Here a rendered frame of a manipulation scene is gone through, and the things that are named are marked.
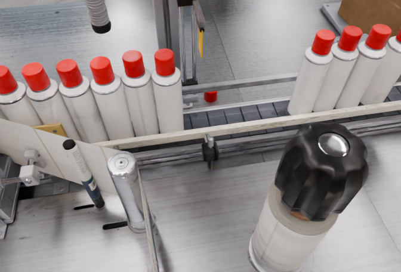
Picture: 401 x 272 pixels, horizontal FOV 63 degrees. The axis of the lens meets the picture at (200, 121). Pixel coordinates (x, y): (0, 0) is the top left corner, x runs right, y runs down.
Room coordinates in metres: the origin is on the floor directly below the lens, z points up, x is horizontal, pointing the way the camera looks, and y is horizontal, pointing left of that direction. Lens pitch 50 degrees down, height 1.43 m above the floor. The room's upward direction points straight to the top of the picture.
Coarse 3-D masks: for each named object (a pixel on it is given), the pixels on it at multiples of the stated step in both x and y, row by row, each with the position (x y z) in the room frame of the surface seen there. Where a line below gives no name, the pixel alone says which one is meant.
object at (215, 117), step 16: (400, 96) 0.53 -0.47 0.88; (208, 112) 0.48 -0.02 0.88; (224, 112) 0.48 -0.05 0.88; (240, 112) 0.48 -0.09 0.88; (256, 112) 0.48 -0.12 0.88; (272, 112) 0.48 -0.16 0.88; (384, 112) 0.48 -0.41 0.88; (400, 112) 0.48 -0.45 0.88; (192, 128) 0.44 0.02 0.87; (272, 128) 0.44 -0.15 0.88; (288, 128) 0.44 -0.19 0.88; (160, 144) 0.39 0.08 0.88; (176, 144) 0.40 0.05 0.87
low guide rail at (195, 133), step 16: (320, 112) 0.45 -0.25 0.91; (336, 112) 0.45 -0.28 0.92; (352, 112) 0.46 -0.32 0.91; (368, 112) 0.46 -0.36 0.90; (208, 128) 0.41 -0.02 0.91; (224, 128) 0.41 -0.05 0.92; (240, 128) 0.41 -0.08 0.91; (256, 128) 0.42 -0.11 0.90; (96, 144) 0.37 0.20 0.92; (112, 144) 0.37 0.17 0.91; (128, 144) 0.37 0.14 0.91; (144, 144) 0.38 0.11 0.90
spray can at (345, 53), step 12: (348, 36) 0.48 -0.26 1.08; (360, 36) 0.49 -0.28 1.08; (336, 48) 0.50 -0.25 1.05; (348, 48) 0.48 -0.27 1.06; (336, 60) 0.48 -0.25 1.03; (348, 60) 0.47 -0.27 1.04; (336, 72) 0.47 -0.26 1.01; (348, 72) 0.48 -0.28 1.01; (324, 84) 0.48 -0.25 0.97; (336, 84) 0.47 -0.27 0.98; (324, 96) 0.48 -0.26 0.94; (336, 96) 0.47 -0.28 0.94; (324, 108) 0.47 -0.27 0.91
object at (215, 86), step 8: (240, 80) 0.50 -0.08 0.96; (248, 80) 0.50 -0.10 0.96; (256, 80) 0.50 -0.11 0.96; (264, 80) 0.50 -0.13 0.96; (272, 80) 0.50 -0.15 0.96; (280, 80) 0.51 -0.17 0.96; (288, 80) 0.51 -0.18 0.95; (184, 88) 0.47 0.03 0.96; (192, 88) 0.47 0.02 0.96; (200, 88) 0.48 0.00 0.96; (208, 88) 0.48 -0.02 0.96; (216, 88) 0.48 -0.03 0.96; (224, 88) 0.48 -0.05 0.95; (232, 88) 0.49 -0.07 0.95
